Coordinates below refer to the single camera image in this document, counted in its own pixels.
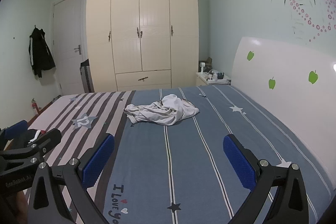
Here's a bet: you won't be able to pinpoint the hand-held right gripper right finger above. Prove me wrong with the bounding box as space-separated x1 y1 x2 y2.
223 134 310 224

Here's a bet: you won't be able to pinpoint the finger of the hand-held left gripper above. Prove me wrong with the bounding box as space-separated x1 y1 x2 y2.
0 120 28 147
25 128 62 161

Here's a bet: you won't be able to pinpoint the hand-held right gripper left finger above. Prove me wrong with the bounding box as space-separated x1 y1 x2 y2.
28 133 115 224

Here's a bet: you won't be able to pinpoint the white shirt with striped trim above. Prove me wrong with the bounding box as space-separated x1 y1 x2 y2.
123 94 200 127

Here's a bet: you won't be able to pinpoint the person's left forearm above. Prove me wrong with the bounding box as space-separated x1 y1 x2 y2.
16 189 30 224

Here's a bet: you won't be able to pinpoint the striped star bedsheet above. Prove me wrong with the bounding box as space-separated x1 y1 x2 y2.
0 84 334 224

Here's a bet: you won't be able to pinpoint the grey and black luggage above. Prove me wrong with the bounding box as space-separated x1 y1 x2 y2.
79 59 94 93

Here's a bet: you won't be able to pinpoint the black jacket with white stripes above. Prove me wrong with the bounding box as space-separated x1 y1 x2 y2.
28 25 56 78

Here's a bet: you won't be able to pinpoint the white glossy headboard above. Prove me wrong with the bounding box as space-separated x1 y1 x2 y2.
232 36 336 182

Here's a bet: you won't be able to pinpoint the small nightstand clutter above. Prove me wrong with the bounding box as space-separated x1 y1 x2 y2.
209 70 226 81

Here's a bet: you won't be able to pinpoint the white nightstand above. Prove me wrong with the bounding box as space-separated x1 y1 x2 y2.
196 72 231 86

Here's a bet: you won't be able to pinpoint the brown cardboard box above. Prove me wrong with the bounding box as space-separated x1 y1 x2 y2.
199 57 213 69

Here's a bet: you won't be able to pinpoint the white room door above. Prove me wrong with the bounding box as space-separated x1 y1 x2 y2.
53 0 88 96

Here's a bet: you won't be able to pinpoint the green apple sticker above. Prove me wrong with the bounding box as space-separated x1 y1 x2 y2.
308 70 319 85

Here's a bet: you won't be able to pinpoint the cream wooden wardrobe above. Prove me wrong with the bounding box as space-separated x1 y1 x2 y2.
86 0 199 93

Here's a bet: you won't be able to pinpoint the pink flower wall stickers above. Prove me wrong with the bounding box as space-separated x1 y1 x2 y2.
285 0 336 42

